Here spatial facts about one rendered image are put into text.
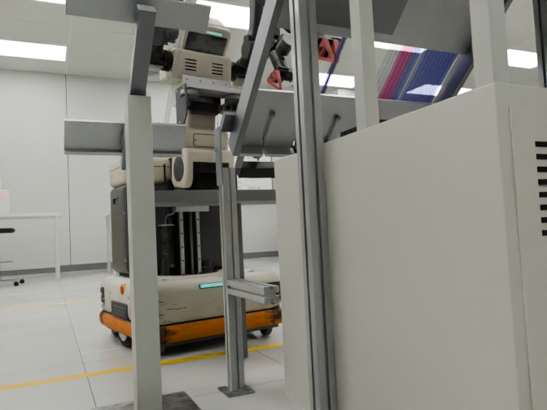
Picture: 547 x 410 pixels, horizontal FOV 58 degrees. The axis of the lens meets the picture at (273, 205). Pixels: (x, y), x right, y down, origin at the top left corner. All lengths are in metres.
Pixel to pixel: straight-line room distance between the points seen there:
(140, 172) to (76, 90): 7.06
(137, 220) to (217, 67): 1.09
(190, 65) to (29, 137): 6.13
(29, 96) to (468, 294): 7.85
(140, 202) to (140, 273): 0.18
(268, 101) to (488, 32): 0.83
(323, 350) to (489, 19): 0.63
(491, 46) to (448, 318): 0.36
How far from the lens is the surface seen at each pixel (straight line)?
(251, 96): 1.35
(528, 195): 0.68
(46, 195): 8.00
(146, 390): 1.32
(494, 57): 0.70
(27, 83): 8.31
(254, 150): 1.48
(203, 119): 2.13
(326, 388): 1.00
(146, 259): 1.27
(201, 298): 1.96
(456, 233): 0.71
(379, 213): 0.83
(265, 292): 1.17
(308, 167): 0.96
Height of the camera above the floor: 0.45
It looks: 3 degrees up
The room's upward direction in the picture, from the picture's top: 3 degrees counter-clockwise
